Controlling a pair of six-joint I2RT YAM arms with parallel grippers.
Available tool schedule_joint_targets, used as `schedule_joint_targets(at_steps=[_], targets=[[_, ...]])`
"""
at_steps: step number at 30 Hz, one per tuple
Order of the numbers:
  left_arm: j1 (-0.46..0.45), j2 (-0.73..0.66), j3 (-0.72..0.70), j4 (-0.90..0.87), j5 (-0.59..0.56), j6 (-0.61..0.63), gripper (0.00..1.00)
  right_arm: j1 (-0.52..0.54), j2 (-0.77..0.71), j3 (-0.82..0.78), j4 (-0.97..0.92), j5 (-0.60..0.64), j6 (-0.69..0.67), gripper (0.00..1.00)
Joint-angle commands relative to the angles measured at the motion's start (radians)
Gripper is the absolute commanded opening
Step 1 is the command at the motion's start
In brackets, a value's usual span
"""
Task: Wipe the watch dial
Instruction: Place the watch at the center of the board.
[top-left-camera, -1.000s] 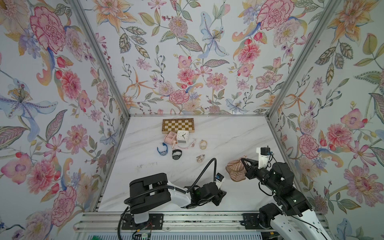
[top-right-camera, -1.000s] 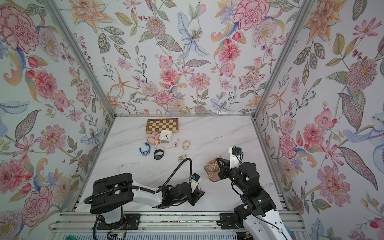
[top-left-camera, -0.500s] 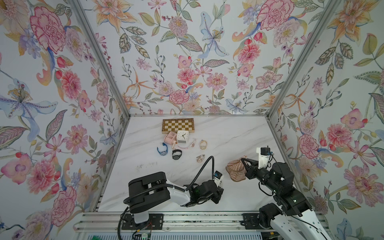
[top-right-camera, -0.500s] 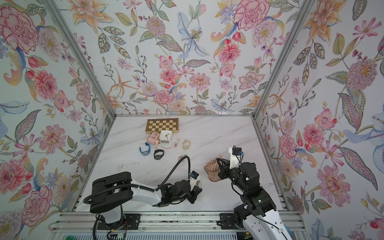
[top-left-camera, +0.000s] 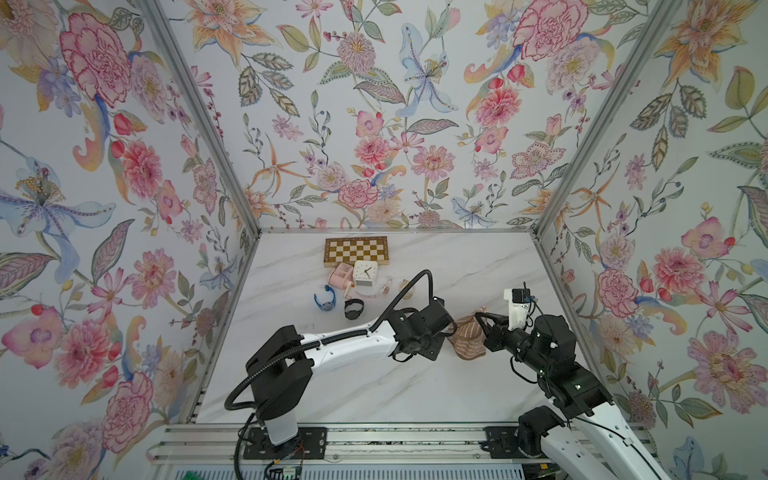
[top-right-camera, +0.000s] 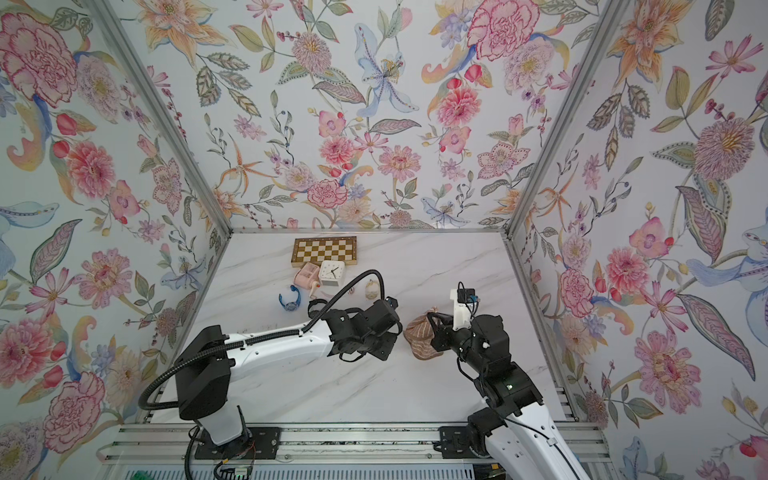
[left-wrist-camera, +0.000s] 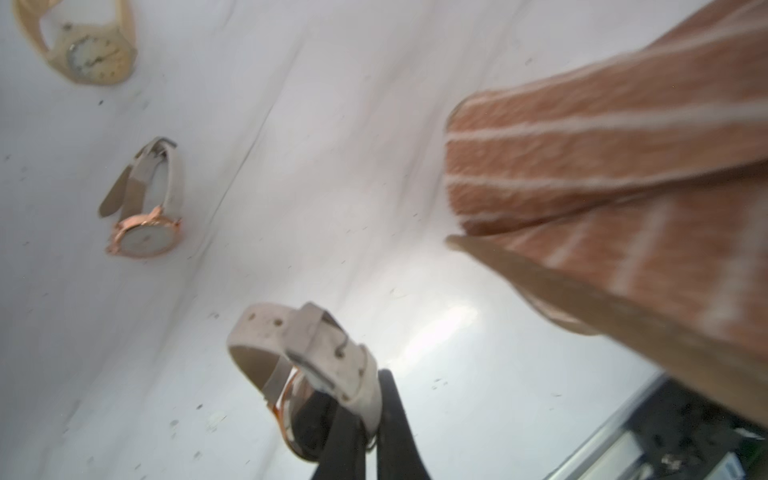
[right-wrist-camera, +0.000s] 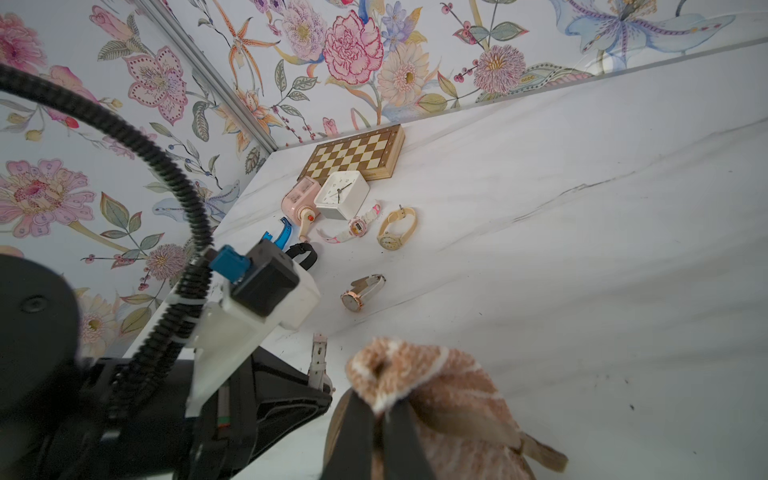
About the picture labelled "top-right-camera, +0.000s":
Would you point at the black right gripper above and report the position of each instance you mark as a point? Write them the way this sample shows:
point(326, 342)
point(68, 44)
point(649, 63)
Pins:
point(441, 335)

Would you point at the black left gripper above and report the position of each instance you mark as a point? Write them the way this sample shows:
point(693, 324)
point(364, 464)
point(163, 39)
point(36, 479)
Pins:
point(387, 327)

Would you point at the brown striped cloth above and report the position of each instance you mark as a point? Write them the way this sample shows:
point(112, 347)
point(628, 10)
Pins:
point(419, 335)

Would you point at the blue translucent wristwatch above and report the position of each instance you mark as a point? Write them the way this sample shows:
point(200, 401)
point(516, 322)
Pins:
point(293, 301)

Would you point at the black band wristwatch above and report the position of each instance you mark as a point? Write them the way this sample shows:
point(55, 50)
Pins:
point(315, 306)

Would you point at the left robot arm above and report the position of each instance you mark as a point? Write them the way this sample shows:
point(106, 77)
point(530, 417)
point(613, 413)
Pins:
point(204, 392)

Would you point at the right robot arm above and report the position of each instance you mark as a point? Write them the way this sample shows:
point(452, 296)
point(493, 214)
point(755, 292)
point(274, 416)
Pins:
point(515, 427)

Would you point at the white square alarm clock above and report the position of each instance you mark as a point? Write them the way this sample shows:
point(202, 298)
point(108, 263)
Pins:
point(332, 273)

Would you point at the pink toy music box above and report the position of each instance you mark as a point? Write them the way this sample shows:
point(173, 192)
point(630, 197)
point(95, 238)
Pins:
point(307, 278)

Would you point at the wooden chessboard box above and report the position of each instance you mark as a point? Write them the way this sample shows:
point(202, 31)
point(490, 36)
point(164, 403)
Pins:
point(321, 249)

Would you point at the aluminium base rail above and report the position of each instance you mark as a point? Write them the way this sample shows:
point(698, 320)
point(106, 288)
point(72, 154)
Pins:
point(310, 451)

